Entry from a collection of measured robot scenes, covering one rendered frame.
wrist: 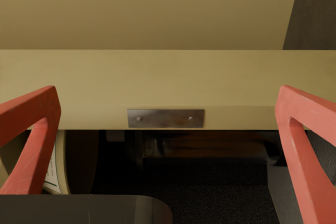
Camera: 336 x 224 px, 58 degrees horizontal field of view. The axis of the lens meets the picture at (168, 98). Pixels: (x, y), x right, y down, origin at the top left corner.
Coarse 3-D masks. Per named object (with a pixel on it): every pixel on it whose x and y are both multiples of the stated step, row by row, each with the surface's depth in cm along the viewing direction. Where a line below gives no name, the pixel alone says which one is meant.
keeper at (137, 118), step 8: (128, 112) 28; (136, 112) 28; (144, 112) 28; (152, 112) 28; (160, 112) 28; (168, 112) 28; (176, 112) 28; (184, 112) 28; (192, 112) 28; (200, 112) 28; (128, 120) 28; (136, 120) 28; (144, 120) 28; (152, 120) 28; (160, 120) 28; (168, 120) 28; (176, 120) 28; (184, 120) 28; (192, 120) 28; (200, 120) 28
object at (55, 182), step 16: (64, 144) 35; (80, 144) 50; (96, 144) 52; (64, 160) 35; (80, 160) 50; (96, 160) 51; (48, 176) 36; (64, 176) 35; (80, 176) 48; (64, 192) 37; (80, 192) 45
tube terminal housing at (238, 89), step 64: (0, 64) 33; (64, 64) 33; (128, 64) 33; (192, 64) 33; (256, 64) 33; (320, 64) 33; (64, 128) 29; (128, 128) 29; (192, 128) 29; (256, 128) 29
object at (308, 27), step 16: (304, 0) 57; (320, 0) 51; (304, 16) 57; (320, 16) 51; (288, 32) 65; (304, 32) 57; (320, 32) 51; (288, 48) 65; (304, 48) 57; (320, 48) 51
